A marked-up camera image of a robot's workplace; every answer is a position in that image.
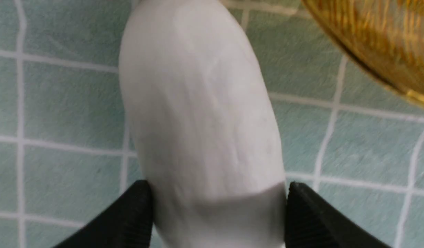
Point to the green checkered tablecloth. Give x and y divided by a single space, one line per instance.
65 152

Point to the white radish plain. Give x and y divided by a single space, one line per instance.
203 126

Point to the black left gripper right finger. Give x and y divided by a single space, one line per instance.
311 222

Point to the amber glass plate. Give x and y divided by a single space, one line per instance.
383 37

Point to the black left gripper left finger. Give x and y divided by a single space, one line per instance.
126 223

